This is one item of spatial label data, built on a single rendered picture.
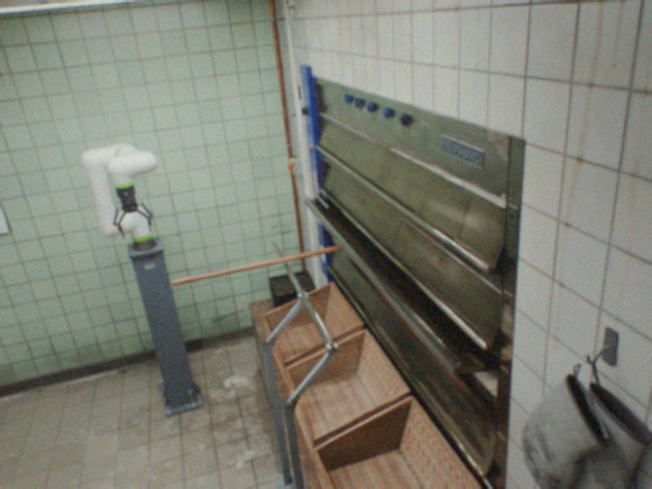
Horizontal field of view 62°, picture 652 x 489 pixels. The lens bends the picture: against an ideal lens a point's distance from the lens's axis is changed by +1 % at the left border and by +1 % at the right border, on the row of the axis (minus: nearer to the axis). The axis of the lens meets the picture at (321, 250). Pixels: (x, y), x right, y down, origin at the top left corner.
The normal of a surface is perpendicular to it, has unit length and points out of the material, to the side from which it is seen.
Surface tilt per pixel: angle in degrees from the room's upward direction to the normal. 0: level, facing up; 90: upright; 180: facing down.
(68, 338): 90
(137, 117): 90
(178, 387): 90
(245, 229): 90
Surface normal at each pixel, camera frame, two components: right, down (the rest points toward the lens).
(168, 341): 0.35, 0.36
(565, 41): -0.96, 0.20
